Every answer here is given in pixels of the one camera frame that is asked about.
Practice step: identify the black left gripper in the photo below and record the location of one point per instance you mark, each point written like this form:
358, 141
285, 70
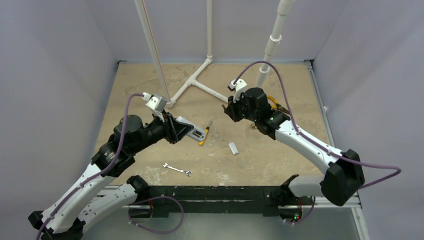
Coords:
174, 129

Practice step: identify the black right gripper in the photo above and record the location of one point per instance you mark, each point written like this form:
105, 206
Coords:
232, 111

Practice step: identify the white remote control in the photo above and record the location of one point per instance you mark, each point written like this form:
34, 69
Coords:
196, 133

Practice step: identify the white battery cover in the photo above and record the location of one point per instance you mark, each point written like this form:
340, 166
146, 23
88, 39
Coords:
233, 148

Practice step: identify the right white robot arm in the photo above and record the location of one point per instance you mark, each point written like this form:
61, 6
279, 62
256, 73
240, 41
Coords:
279, 126

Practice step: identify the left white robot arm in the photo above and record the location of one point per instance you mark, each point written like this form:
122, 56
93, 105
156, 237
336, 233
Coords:
75, 212

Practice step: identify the silver open-end wrench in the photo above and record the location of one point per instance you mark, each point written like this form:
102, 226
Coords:
188, 173

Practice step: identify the white jointed vertical pipe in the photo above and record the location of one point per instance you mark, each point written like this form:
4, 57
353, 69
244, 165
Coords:
283, 10

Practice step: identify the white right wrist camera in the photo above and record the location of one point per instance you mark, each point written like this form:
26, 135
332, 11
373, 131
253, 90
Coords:
238, 86

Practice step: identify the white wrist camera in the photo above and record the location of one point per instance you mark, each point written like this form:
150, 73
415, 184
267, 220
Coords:
238, 86
156, 103

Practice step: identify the yellow handled screwdriver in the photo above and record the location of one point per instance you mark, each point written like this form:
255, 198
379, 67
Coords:
207, 130

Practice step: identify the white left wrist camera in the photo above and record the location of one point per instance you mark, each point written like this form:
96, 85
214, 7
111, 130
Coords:
156, 103

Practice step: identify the yellow handled pliers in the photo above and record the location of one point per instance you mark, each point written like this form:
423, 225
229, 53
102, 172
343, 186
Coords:
277, 106

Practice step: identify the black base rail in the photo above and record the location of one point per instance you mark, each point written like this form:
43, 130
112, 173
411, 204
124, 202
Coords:
159, 201

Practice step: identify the aluminium frame rail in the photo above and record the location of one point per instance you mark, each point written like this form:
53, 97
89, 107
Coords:
326, 132

